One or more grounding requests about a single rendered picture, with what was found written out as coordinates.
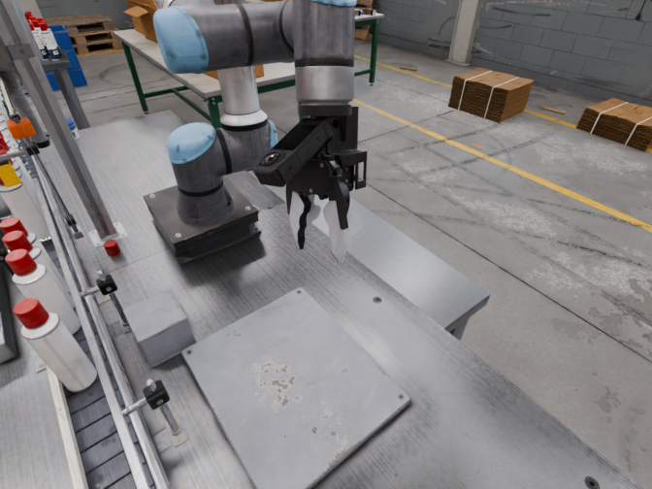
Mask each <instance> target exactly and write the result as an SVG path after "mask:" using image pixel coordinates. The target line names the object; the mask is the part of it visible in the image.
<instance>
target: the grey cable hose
mask: <svg viewBox="0 0 652 489"><path fill-rule="evenodd" d="M0 79H1V80H2V82H3V84H4V86H5V88H6V90H7V92H9V93H8V94H9V95H10V97H11V99H12V101H13V103H14V105H15V107H16V109H17V111H18V113H19V115H20V117H26V116H27V117H28V118H29V120H30V122H31V124H32V126H33V128H34V130H35V132H36V135H35V136H31V138H32V140H33V142H35V143H36V145H37V147H38V148H45V147H49V146H50V141H49V139H48V138H47V136H46V134H45V132H44V130H43V129H42V127H41V125H40V122H39V120H38V118H37V117H36V115H35V113H34V111H33V109H32V107H31V105H30V103H29V101H28V99H27V97H26V95H25V93H24V91H23V90H22V88H21V86H20V84H19V82H18V80H17V77H16V74H14V71H0Z"/></svg>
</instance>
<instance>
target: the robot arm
mask: <svg viewBox="0 0 652 489"><path fill-rule="evenodd" d="M153 2H154V4H155V6H156V8H157V11H156V12H155V13H154V15H153V24H154V29H155V34H156V38H157V42H158V46H159V48H160V51H161V54H162V57H163V60H164V63H165V65H166V67H167V68H168V70H169V71H170V72H172V73H174V74H190V73H194V74H203V73H205V72H208V71H215V70H217V73H218V78H219V84H220V89H221V95H222V100H223V105H224V111H225V113H224V115H223V116H222V117H221V119H220V124H221V128H217V129H214V128H213V127H212V126H211V125H210V124H207V123H205V122H203V123H200V122H194V123H189V124H186V125H183V126H181V127H179V128H178V129H176V130H175V131H173V133H172V134H170V136H169V137H168V140H167V149H168V157H169V160H170V161H171V164H172V168H173V171H174V175H175V178H176V182H177V185H178V189H179V194H178V201H177V211H178V214H179V218H180V220H181V221H183V222H184V223H186V224H188V225H191V226H196V227H207V226H213V225H216V224H218V223H221V222H223V221H224V220H226V219H227V218H229V217H230V216H231V214H232V213H233V211H234V208H235V207H234V200H233V197H232V195H231V194H230V192H229V190H228V189H227V187H226V185H225V184H224V182H223V176H226V175H231V174H235V173H238V172H243V171H247V170H252V171H253V173H254V174H255V176H256V177H257V178H258V180H259V182H260V183H261V184H265V185H271V186H277V187H284V186H285V185H286V204H287V213H288V215H289V219H290V224H291V228H292V231H293V234H294V238H295V241H296V244H297V247H298V248H299V249H303V248H304V242H305V229H306V227H307V225H309V224H310V223H311V222H313V221H314V220H315V219H317V218H318V216H319V214H320V210H321V208H320V206H318V205H316V204H315V203H314V197H315V195H318V197H319V199H320V200H324V199H327V198H328V197H329V202H328V203H327V204H326V206H325V207H324V208H323V215H324V218H325V220H326V222H327V223H328V226H329V238H330V241H331V244H332V248H331V252H332V254H333V255H334V257H335V258H336V259H337V261H338V262H339V263H341V262H343V259H344V257H345V255H346V251H347V244H348V240H349V239H350V238H351V237H352V236H353V235H354V234H355V233H357V232H358V231H359V230H360V228H361V226H362V221H361V217H360V216H359V215H358V214H356V213H353V212H351V211H350V209H349V203H350V196H349V191H352V189H353V188H354V182H355V189H356V190H357V189H360V188H364V187H366V178H367V151H366V150H358V148H357V145H358V107H357V106H352V105H351V104H349V101H352V100H353V99H354V68H353V67H354V26H355V5H356V2H357V0H284V1H275V2H259V3H246V2H245V0H153ZM279 62H281V63H293V62H295V81H296V100H297V101H298V102H301V105H298V115H310V118H303V119H302V120H301V121H300V122H298V123H297V124H296V125H295V126H294V127H293V128H292V129H291V130H290V131H289V132H288V133H287V134H286V135H285V136H284V137H283V138H282V139H281V140H280V141H278V140H277V133H276V131H277V130H276V128H275V125H274V124H273V122H272V121H271V120H269V119H267V115H266V114H265V113H264V112H263V111H261V110H260V107H259V99H258V91H257V84H256V77H255V69H254V66H256V65H264V64H272V63H279ZM351 106H352V107H351ZM360 162H364V172H363V179H362V180H359V174H358V173H359V163H360ZM354 165H356V166H355V174H354Z"/></svg>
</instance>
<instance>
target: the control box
mask: <svg viewBox="0 0 652 489"><path fill-rule="evenodd" d="M12 1H13V3H14V5H15V8H16V11H17V13H18V15H19V18H20V20H21V22H22V24H23V27H24V29H25V31H26V33H27V35H28V38H29V40H30V42H31V43H30V44H31V46H32V48H33V50H34V52H35V54H36V56H37V57H38V59H39V61H42V60H44V58H43V56H42V53H41V51H40V49H39V47H38V44H37V42H36V40H35V38H34V35H33V33H32V31H31V29H30V26H29V24H28V22H27V20H26V17H25V15H24V13H23V11H22V8H21V6H20V5H19V3H18V0H12ZM13 60H14V59H13V57H12V55H11V53H10V51H9V49H8V47H7V46H5V45H4V43H3V41H2V39H1V37H0V71H17V69H16V66H15V64H14V62H13Z"/></svg>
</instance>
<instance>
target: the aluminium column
mask: <svg viewBox="0 0 652 489"><path fill-rule="evenodd" d="M0 37H1V39H2V41H3V43H4V45H5V46H14V45H22V44H29V43H31V42H30V40H29V38H28V35H27V33H26V31H25V29H24V27H23V24H22V22H21V20H20V18H19V15H18V13H17V11H16V8H15V5H14V3H13V1H12V0H0ZM13 62H14V64H15V66H16V69H17V71H18V73H19V75H20V77H21V79H22V81H23V83H24V85H25V87H26V89H27V91H28V93H29V95H30V98H31V100H32V102H33V104H34V106H35V108H36V110H37V112H38V114H39V116H40V118H41V120H42V122H43V123H44V125H45V127H46V129H47V131H48V133H49V136H50V138H51V140H52V142H53V144H54V146H55V148H56V150H57V152H58V154H59V156H60V158H61V160H62V162H63V164H64V166H65V168H66V170H67V172H68V174H69V176H70V178H71V180H72V182H73V184H74V186H75V187H76V189H77V191H78V193H79V195H80V197H81V201H82V203H83V205H84V207H85V209H86V211H87V213H88V215H89V217H90V219H91V221H92V223H93V225H94V227H95V229H96V231H97V233H98V235H99V237H100V239H101V241H104V240H105V239H108V238H111V237H114V236H116V235H117V232H116V230H115V228H114V225H113V222H112V220H111V218H110V216H109V214H108V211H107V209H106V207H105V205H104V203H103V200H102V198H101V196H100V194H99V191H98V189H97V187H96V185H95V183H94V180H93V178H92V176H91V174H90V173H89V170H88V168H87V166H86V164H85V162H84V159H83V157H82V154H81V152H80V149H79V147H78V145H77V143H76V141H75V138H74V136H73V134H72V132H71V129H70V127H69V125H68V123H67V121H66V118H65V116H64V114H63V112H62V111H61V108H60V106H59V104H58V102H57V100H56V97H55V95H54V93H53V91H52V89H51V86H50V84H49V81H48V78H47V76H46V74H45V72H44V70H43V67H42V65H41V63H40V61H39V59H38V57H37V56H36V57H31V58H23V59H17V60H13Z"/></svg>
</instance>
